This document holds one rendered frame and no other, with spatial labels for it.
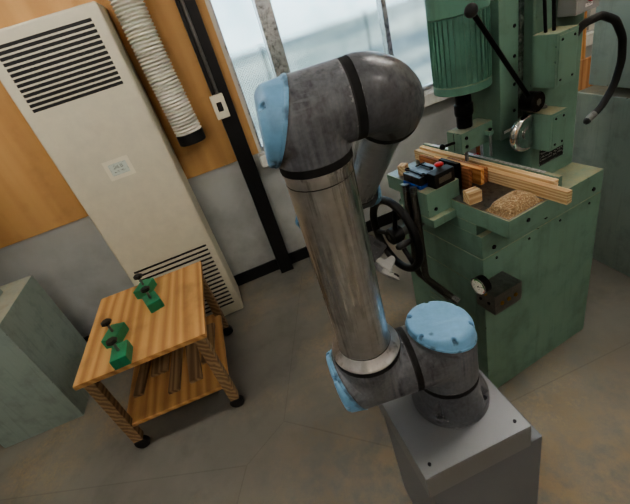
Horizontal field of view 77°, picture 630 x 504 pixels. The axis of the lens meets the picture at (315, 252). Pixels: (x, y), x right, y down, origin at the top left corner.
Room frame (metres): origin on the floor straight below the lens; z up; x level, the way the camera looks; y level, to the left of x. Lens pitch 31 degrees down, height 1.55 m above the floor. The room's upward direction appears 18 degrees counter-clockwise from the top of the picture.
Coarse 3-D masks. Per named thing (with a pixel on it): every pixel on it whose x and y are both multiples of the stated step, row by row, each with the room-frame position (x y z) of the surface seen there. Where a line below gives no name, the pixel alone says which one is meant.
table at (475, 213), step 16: (416, 160) 1.51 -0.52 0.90; (400, 176) 1.41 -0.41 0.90; (496, 192) 1.07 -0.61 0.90; (448, 208) 1.12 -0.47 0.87; (464, 208) 1.07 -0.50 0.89; (480, 208) 1.01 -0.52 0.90; (544, 208) 0.94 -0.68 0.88; (432, 224) 1.08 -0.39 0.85; (480, 224) 1.00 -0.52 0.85; (496, 224) 0.94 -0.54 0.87; (512, 224) 0.91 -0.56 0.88; (528, 224) 0.92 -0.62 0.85
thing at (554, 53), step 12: (540, 36) 1.18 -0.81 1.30; (552, 36) 1.14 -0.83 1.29; (564, 36) 1.13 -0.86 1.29; (576, 36) 1.15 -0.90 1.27; (540, 48) 1.18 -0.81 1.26; (552, 48) 1.14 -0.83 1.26; (564, 48) 1.13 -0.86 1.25; (576, 48) 1.15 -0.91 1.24; (540, 60) 1.17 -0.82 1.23; (552, 60) 1.14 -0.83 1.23; (564, 60) 1.14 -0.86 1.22; (540, 72) 1.17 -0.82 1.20; (552, 72) 1.14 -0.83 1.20; (564, 72) 1.14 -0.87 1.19; (540, 84) 1.17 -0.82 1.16; (552, 84) 1.13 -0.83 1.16
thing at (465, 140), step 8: (480, 120) 1.28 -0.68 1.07; (488, 120) 1.26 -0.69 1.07; (456, 128) 1.28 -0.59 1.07; (472, 128) 1.23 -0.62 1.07; (480, 128) 1.24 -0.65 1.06; (448, 136) 1.27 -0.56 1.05; (456, 136) 1.23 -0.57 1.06; (464, 136) 1.22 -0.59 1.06; (472, 136) 1.23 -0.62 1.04; (480, 136) 1.24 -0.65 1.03; (488, 136) 1.25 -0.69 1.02; (456, 144) 1.24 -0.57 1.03; (464, 144) 1.22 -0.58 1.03; (472, 144) 1.23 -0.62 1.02; (480, 144) 1.24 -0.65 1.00; (456, 152) 1.24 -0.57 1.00; (464, 152) 1.22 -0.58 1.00
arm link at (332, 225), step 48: (288, 96) 0.54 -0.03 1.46; (336, 96) 0.53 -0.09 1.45; (288, 144) 0.53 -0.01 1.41; (336, 144) 0.54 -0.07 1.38; (336, 192) 0.54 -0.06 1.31; (336, 240) 0.54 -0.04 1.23; (336, 288) 0.56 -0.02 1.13; (336, 336) 0.61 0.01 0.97; (384, 336) 0.58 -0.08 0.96; (336, 384) 0.57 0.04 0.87; (384, 384) 0.55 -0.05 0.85
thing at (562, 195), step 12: (432, 156) 1.42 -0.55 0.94; (444, 156) 1.38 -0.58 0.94; (492, 180) 1.14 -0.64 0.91; (504, 180) 1.10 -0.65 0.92; (516, 180) 1.05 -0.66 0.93; (528, 180) 1.02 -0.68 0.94; (540, 192) 0.97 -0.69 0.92; (552, 192) 0.94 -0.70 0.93; (564, 192) 0.90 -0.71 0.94; (564, 204) 0.90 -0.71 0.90
